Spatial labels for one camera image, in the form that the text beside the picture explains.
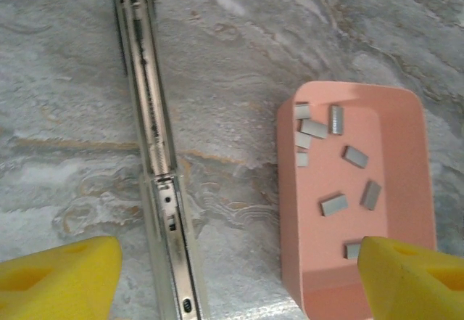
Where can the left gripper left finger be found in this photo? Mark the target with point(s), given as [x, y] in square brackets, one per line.
[54, 283]

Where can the pink plastic tray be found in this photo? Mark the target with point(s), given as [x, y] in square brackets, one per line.
[398, 189]

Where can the grey staple strip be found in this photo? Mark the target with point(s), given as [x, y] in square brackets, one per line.
[371, 195]
[301, 110]
[303, 140]
[352, 250]
[334, 204]
[313, 128]
[336, 119]
[356, 156]
[302, 159]

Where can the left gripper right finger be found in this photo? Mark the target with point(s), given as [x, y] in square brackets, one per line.
[409, 287]

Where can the silver stapler with black end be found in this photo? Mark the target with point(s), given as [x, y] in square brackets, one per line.
[152, 117]

